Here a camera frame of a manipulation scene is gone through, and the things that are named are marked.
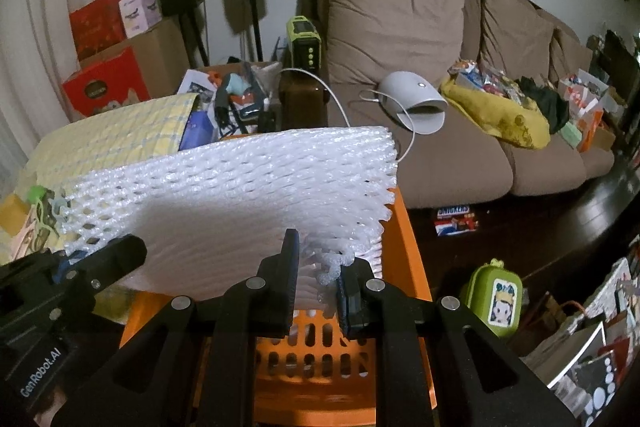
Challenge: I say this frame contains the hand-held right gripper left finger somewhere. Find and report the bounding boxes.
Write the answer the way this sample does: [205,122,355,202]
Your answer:
[50,228,301,427]

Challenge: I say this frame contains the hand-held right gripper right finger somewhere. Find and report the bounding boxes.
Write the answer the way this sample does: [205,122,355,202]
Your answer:
[336,257,576,427]

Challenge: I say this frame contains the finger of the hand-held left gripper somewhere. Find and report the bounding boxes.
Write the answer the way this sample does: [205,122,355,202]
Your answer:
[65,234,148,298]
[47,254,81,280]

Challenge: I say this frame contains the pale green plastic stick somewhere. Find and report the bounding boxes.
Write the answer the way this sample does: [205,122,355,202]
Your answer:
[35,194,68,233]

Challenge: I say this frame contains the orange plastic basket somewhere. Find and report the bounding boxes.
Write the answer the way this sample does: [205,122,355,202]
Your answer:
[120,134,433,427]

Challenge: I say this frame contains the white foam net sheet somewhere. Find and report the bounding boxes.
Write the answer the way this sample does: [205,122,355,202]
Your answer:
[57,126,401,303]

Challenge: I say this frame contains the red blue snack box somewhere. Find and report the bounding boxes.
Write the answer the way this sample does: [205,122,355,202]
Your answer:
[431,204,481,238]

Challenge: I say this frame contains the yellow checked tablecloth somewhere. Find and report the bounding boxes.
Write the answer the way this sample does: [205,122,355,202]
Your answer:
[0,92,201,323]

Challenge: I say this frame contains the green cartoon case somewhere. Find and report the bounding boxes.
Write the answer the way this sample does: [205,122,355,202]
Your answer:
[459,258,523,339]

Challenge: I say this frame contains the purple package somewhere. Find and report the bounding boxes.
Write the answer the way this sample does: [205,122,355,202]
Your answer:
[180,109,221,152]

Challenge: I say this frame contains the brown sofa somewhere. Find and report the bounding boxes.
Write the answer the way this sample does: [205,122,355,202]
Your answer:
[295,0,616,210]

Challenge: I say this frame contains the red gift box oval label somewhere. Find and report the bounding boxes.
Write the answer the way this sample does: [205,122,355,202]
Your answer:
[61,46,153,120]

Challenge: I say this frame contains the dark wooden sofa armrest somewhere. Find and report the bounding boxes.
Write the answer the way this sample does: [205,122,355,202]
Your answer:
[277,74,328,130]

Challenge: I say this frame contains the cardboard box of clutter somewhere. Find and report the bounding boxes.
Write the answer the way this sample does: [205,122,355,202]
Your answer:
[177,62,283,142]

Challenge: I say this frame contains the brown cardboard box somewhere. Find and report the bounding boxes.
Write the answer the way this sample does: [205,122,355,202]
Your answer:
[80,19,196,95]

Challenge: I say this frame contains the white dome lamp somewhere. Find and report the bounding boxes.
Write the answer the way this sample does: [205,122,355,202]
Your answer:
[377,71,449,134]

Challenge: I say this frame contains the white curtain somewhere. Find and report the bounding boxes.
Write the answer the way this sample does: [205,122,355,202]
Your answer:
[0,0,161,188]

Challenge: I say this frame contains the red gift box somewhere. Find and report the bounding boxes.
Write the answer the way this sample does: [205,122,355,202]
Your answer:
[69,0,130,60]

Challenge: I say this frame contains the yellow cloth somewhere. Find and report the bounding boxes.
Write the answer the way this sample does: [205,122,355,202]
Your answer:
[440,77,551,150]

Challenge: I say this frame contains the black speaker stand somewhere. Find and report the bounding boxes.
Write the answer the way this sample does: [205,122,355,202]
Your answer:
[250,0,266,62]
[180,9,211,68]

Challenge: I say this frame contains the green black power station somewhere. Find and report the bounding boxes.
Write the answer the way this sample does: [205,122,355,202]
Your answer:
[286,15,322,70]

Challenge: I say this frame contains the white tissue box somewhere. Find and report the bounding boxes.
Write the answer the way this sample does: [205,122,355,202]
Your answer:
[118,0,166,32]

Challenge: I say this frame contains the black white dotted box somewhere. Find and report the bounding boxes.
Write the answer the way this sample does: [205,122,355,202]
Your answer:
[547,322,636,427]

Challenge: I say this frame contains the pile of snack packets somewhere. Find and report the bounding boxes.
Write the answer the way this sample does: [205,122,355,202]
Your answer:
[447,59,526,100]

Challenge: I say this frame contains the dark garment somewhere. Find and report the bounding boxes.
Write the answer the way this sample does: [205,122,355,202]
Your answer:
[517,76,571,132]

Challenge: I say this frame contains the large brown sofa cushion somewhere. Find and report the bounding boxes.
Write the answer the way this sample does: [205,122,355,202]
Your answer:
[325,0,468,88]

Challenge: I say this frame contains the white orange paper bags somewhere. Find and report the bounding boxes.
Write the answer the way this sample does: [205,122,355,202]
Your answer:
[557,69,626,152]

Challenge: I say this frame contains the white cable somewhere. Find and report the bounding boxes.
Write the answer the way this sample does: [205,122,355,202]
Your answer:
[280,68,418,160]

